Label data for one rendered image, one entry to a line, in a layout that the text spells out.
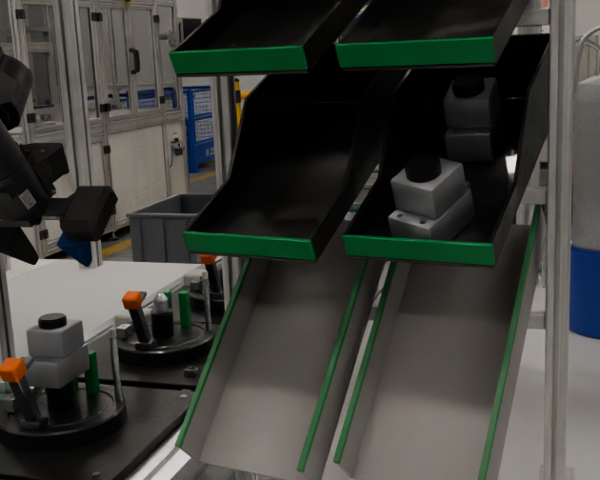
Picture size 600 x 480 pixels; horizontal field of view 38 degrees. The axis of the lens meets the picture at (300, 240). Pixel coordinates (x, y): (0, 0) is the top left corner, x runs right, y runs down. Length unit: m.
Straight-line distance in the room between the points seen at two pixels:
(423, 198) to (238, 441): 0.30
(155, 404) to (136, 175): 6.21
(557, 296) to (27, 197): 0.52
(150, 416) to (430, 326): 0.35
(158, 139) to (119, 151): 0.63
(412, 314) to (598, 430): 0.45
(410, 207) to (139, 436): 0.41
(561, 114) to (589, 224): 0.75
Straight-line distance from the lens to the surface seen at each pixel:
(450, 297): 0.87
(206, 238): 0.79
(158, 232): 3.02
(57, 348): 0.98
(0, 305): 1.22
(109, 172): 6.84
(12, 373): 0.93
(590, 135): 1.54
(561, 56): 0.83
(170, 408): 1.04
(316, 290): 0.89
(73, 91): 2.19
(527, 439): 1.21
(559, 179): 0.84
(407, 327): 0.86
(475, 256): 0.72
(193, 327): 1.26
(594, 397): 1.35
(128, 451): 0.95
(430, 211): 0.73
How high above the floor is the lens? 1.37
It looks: 12 degrees down
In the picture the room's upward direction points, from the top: 3 degrees counter-clockwise
